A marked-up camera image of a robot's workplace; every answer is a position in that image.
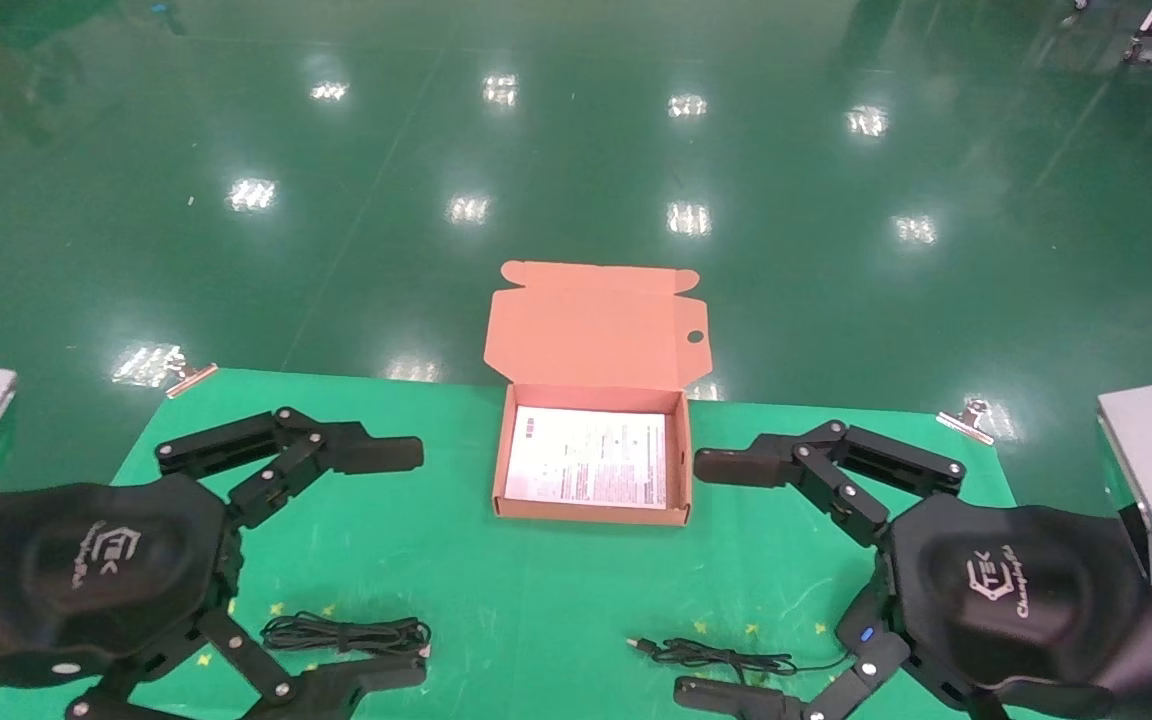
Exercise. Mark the white printed paper sheet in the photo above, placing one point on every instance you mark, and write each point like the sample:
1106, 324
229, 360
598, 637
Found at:
586, 455

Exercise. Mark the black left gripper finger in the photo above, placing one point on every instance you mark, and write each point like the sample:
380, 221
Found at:
376, 675
376, 455

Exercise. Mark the metal binder clip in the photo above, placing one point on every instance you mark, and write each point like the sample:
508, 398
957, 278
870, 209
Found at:
191, 378
966, 420

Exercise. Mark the green table cloth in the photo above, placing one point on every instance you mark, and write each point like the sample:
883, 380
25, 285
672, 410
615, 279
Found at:
536, 600

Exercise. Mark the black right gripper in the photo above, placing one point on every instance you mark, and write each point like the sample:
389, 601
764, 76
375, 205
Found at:
1006, 590

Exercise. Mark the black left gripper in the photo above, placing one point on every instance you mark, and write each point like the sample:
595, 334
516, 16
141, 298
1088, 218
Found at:
86, 570

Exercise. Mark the open brown cardboard box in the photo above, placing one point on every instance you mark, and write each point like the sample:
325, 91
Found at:
591, 330

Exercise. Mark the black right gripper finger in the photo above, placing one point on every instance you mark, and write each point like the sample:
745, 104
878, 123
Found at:
736, 467

